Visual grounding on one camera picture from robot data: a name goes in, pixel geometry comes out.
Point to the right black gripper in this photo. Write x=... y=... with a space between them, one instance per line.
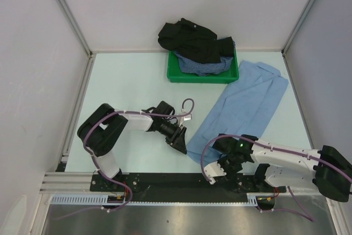
x=229 y=173

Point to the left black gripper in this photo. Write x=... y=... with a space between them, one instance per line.
x=176 y=140

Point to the light blue long sleeve shirt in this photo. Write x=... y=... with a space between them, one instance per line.
x=246 y=106

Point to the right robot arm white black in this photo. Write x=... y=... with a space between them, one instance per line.
x=325 y=170

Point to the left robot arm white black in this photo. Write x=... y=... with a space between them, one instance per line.
x=100 y=132

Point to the black long sleeve shirt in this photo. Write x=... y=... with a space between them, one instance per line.
x=170 y=33

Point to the green plastic bin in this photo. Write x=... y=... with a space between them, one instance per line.
x=175 y=75

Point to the dark blue checked shirt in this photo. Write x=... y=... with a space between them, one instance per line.
x=203 y=65

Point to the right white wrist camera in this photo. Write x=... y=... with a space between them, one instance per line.
x=213 y=170

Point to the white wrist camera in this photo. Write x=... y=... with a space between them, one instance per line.
x=184 y=117
x=213 y=170

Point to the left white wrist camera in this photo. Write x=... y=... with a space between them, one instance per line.
x=184 y=117

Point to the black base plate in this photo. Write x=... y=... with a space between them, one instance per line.
x=190 y=188

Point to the aluminium frame rail front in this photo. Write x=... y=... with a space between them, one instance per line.
x=74 y=183

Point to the white slotted cable duct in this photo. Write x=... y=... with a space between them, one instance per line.
x=79 y=199

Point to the right aluminium corner post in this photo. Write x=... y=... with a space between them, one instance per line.
x=298 y=25

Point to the aluminium corner post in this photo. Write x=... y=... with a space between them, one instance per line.
x=298 y=25
x=67 y=12

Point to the left aluminium corner post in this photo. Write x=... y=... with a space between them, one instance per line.
x=67 y=12

